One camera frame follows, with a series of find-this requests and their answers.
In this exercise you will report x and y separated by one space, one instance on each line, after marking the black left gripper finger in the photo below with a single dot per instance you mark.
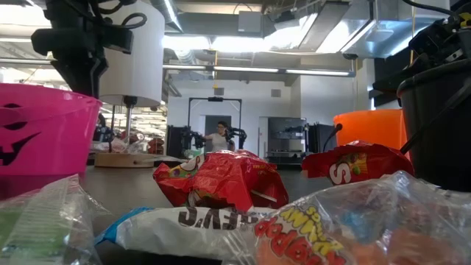
73 77
97 79

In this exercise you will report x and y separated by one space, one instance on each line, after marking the black pumpkin bucket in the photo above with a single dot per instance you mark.
441 147

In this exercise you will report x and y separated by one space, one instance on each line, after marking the red Skittles packet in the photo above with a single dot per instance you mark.
368 162
221 180

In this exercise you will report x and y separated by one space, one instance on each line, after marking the black background robot arm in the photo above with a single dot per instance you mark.
237 134
193 139

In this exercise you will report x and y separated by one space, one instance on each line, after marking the yellow gripper tag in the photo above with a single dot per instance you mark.
466 20

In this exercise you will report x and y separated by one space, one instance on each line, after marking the white shade table lamp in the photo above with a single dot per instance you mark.
143 66

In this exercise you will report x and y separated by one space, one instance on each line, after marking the person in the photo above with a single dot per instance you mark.
101 129
220 141

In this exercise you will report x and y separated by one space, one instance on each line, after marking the pink pumpkin bucket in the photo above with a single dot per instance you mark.
44 140

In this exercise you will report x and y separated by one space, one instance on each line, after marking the clear plastic wrapper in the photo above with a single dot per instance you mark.
121 145

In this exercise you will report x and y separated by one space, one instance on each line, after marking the black monitor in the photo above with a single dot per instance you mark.
174 140

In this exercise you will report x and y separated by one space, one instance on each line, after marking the orange pumpkin bucket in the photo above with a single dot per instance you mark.
368 129

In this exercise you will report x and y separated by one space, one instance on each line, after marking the grey door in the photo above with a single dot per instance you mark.
210 123

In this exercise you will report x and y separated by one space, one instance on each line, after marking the clear green gummy packet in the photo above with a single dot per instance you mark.
37 228

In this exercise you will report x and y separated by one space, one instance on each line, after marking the black cabinet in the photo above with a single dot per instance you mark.
314 140

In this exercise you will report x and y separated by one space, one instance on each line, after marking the grey ceiling box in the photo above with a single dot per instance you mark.
250 22

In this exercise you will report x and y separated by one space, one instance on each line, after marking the white blue chocolate bar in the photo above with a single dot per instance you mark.
154 232

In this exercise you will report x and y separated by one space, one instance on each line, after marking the dark equipment rack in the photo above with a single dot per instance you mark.
287 125

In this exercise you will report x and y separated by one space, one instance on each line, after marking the clear orange gummy packet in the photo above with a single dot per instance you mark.
368 228

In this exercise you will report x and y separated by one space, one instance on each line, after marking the silver ventilation duct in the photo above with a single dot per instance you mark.
368 37

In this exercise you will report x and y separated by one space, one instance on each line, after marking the round silver duct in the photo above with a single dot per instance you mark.
173 14

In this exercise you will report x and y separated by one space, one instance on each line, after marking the black background gantry frame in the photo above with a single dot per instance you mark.
215 99

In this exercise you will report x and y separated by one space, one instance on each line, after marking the grey wall vent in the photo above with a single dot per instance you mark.
219 91
276 93

